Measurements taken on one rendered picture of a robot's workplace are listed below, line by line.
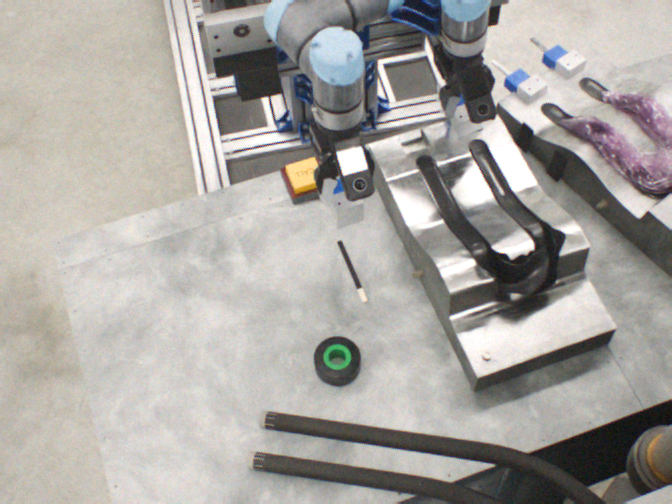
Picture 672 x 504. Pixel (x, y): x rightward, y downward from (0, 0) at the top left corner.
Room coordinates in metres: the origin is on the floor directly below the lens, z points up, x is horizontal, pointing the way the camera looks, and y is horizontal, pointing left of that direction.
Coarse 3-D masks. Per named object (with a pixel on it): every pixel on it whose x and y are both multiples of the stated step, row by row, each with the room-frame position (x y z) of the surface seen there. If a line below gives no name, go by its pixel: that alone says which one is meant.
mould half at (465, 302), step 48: (384, 144) 1.07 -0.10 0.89; (432, 144) 1.06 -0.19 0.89; (384, 192) 0.99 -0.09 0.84; (480, 192) 0.95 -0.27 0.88; (528, 192) 0.94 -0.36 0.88; (432, 240) 0.84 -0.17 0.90; (528, 240) 0.81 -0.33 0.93; (576, 240) 0.81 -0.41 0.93; (432, 288) 0.77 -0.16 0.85; (480, 288) 0.73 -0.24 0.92; (576, 288) 0.75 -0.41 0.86; (480, 336) 0.67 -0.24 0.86; (528, 336) 0.66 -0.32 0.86; (576, 336) 0.66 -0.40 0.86; (480, 384) 0.60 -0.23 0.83
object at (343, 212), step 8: (336, 192) 0.92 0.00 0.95; (344, 192) 0.91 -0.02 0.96; (336, 200) 0.89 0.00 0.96; (344, 200) 0.89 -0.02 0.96; (360, 200) 0.89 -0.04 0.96; (336, 208) 0.88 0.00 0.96; (344, 208) 0.88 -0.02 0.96; (352, 208) 0.88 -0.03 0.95; (360, 208) 0.88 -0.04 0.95; (336, 216) 0.87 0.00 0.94; (344, 216) 0.87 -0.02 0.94; (352, 216) 0.88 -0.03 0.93; (360, 216) 0.88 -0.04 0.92; (336, 224) 0.87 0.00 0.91; (344, 224) 0.87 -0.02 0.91
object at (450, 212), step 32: (416, 160) 1.03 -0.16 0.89; (480, 160) 1.03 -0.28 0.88; (448, 192) 0.95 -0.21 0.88; (512, 192) 0.95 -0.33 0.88; (448, 224) 0.88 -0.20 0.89; (544, 224) 0.84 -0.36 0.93; (480, 256) 0.80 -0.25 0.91; (544, 256) 0.80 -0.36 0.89; (512, 288) 0.75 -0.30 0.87; (544, 288) 0.74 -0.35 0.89
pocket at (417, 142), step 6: (408, 138) 1.09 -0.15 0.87; (414, 138) 1.09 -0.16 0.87; (420, 138) 1.09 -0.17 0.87; (426, 138) 1.08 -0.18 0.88; (402, 144) 1.08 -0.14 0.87; (408, 144) 1.09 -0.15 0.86; (414, 144) 1.09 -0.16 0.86; (420, 144) 1.09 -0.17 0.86; (426, 144) 1.08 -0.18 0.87; (408, 150) 1.07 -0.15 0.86; (414, 150) 1.07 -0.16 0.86
